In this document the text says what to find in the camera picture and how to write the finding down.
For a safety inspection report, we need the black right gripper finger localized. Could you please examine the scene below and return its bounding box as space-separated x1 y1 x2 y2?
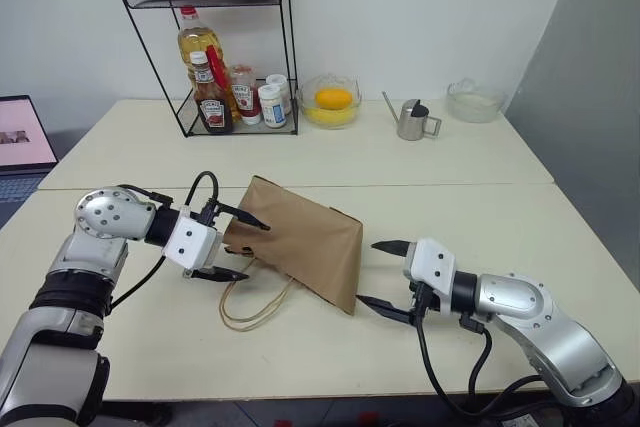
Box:
370 239 413 259
355 294 417 325

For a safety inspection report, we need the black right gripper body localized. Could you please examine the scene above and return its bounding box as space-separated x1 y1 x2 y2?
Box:
407 279 427 326

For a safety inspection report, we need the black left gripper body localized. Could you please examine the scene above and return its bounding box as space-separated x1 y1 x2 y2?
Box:
181 199 237 282

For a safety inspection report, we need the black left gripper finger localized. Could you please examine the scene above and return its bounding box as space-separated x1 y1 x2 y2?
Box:
191 268 250 283
214 202 273 233

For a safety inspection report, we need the brown paper bag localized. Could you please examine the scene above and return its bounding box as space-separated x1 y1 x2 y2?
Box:
219 175 363 333

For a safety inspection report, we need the glass ketchup bottle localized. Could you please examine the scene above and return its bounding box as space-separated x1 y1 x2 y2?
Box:
188 51 235 136

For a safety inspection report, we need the white seasoning jar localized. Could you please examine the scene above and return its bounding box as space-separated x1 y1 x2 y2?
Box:
265 73 292 116
257 83 288 130

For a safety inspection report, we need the red squeeze ketchup bottle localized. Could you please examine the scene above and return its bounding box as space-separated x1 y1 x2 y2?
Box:
228 64 263 127

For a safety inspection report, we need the stainless steel oil pot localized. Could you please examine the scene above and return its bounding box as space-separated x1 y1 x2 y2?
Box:
381 91 444 142

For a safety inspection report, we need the glass bowl with fruit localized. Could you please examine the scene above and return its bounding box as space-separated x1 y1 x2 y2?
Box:
299 73 363 130

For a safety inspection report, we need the yellow fruit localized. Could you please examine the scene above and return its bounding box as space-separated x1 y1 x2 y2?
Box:
314 87 354 112

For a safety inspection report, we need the clear glass bowl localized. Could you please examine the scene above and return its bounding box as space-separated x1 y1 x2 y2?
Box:
445 77 508 124

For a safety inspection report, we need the laptop with pink screen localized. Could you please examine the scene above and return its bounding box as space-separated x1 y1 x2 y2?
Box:
0 94 60 204

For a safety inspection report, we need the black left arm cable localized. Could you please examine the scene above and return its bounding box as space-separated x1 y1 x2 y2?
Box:
109 170 221 312

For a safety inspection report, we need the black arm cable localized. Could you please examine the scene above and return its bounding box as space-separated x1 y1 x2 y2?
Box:
416 284 549 421
109 170 221 312

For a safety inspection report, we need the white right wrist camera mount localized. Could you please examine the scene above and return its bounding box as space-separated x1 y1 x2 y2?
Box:
401 237 458 297

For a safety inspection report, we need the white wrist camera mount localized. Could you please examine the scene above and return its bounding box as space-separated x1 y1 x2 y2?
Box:
401 237 458 297
163 216 224 273

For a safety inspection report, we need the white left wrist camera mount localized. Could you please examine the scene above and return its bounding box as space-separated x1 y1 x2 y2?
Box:
163 216 224 273

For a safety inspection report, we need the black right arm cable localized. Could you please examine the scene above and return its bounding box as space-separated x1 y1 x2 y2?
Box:
416 284 549 421

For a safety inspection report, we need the cooking oil bottle red handle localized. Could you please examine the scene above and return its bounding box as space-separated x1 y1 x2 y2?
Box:
176 5 236 123

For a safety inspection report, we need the black wire shelf rack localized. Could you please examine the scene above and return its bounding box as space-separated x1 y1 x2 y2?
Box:
114 0 300 140

